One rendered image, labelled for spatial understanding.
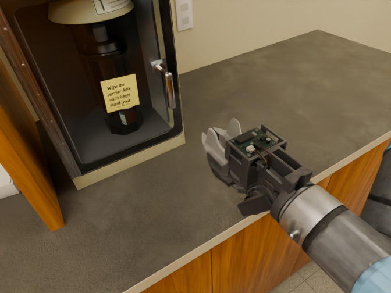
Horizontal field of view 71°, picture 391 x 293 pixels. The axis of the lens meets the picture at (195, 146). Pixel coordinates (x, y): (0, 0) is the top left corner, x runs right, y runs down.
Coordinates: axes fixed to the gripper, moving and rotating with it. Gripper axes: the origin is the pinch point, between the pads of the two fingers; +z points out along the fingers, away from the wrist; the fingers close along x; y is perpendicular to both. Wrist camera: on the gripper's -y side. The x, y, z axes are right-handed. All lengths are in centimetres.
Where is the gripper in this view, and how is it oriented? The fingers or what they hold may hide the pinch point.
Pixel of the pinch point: (212, 138)
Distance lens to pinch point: 51.3
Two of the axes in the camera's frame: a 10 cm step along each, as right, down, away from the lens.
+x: -8.5, 3.8, -3.7
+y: -0.5, -7.5, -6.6
